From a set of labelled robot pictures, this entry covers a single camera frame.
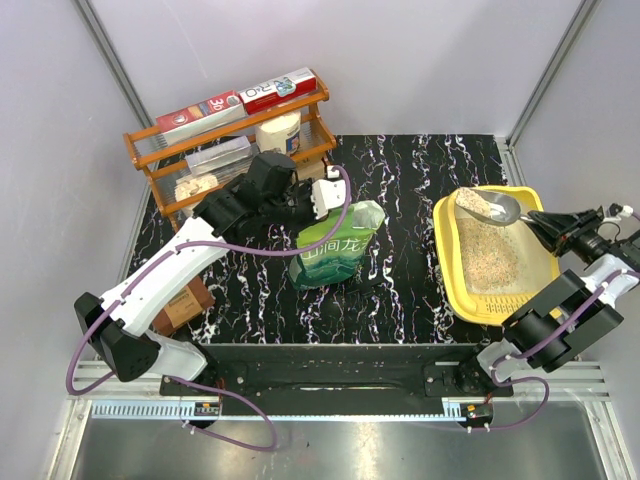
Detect brown scouring pad pack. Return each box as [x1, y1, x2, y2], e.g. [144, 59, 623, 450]
[152, 277, 215, 336]

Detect orange wooden shelf rack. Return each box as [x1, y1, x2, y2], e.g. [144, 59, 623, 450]
[124, 67, 337, 229]

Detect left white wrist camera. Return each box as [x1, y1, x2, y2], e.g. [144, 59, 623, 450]
[311, 166, 350, 220]

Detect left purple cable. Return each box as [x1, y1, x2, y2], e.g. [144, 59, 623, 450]
[65, 164, 352, 451]

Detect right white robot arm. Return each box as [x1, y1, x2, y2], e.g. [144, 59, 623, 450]
[454, 205, 639, 396]

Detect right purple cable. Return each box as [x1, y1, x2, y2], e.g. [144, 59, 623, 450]
[462, 209, 640, 432]

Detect red grey wrap box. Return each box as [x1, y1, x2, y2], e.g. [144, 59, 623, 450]
[156, 90, 246, 146]

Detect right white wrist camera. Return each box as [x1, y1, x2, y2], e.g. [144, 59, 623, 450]
[604, 203, 639, 222]

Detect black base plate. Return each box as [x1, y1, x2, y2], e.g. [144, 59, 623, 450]
[159, 344, 515, 417]

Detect red white foil box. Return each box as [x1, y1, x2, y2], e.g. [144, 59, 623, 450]
[238, 67, 317, 115]

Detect purple cable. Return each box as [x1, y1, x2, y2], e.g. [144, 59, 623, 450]
[65, 164, 352, 451]
[462, 209, 640, 432]

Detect green litter bag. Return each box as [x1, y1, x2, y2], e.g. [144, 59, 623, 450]
[288, 200, 386, 290]

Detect yellow litter box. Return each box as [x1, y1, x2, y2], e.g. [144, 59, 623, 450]
[433, 192, 560, 326]

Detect grey metal scoop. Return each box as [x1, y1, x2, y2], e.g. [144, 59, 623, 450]
[454, 187, 532, 227]

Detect clear plastic bag pack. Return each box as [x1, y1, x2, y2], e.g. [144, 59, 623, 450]
[186, 136, 252, 175]

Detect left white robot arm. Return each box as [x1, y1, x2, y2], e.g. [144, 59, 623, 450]
[74, 152, 344, 396]

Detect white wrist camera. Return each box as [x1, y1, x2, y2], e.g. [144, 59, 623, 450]
[311, 166, 350, 220]
[604, 203, 639, 222]

